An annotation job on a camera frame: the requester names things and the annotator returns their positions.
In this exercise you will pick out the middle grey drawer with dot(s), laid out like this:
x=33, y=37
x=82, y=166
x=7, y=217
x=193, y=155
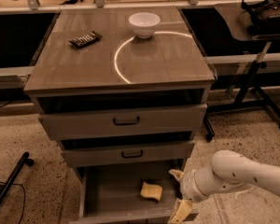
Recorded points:
x=93, y=156

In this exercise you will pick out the bottom grey open drawer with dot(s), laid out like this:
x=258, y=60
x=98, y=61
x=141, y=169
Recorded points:
x=110, y=194

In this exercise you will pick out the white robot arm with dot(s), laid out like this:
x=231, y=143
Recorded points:
x=228, y=171

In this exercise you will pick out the top grey drawer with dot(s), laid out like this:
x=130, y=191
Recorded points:
x=122, y=122

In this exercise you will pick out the yellow sponge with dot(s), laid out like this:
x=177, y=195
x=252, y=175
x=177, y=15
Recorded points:
x=151, y=191

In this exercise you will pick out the grey wooden drawer cabinet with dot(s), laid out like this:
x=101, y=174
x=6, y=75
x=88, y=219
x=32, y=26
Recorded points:
x=120, y=71

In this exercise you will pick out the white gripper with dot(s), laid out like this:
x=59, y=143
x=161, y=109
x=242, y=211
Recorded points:
x=188, y=187

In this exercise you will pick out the white ceramic bowl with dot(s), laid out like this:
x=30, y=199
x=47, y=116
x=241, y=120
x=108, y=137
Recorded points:
x=144, y=24

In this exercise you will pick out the black stand leg left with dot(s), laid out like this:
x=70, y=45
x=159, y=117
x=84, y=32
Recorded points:
x=6, y=185

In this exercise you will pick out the black rolling side table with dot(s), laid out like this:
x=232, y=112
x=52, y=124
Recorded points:
x=242, y=29

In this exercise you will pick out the black VR headset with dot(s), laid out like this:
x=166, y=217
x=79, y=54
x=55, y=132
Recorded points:
x=264, y=15

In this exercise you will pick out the dark snack bar packet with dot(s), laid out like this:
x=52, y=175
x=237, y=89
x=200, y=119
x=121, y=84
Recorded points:
x=85, y=40

